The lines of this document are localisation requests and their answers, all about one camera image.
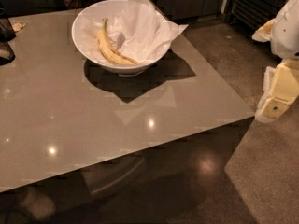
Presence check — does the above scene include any white ceramic bowl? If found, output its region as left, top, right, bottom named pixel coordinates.
left=72, top=0, right=159, bottom=76

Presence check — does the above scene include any white perforated gripper body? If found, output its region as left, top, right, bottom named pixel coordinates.
left=255, top=66, right=277, bottom=123

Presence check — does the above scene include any yellow banana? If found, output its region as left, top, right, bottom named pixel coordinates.
left=97, top=18, right=138, bottom=65

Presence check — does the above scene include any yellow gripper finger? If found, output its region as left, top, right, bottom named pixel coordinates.
left=270, top=60, right=299, bottom=119

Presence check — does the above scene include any black mesh object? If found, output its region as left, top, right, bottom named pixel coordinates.
left=0, top=7, right=16, bottom=65

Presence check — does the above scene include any small crumpled tan scrap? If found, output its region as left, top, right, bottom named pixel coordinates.
left=12, top=22, right=25, bottom=33

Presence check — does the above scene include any white paper sheet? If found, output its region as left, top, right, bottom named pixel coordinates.
left=110, top=0, right=190, bottom=63

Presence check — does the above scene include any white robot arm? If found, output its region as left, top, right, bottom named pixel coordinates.
left=252, top=0, right=299, bottom=123

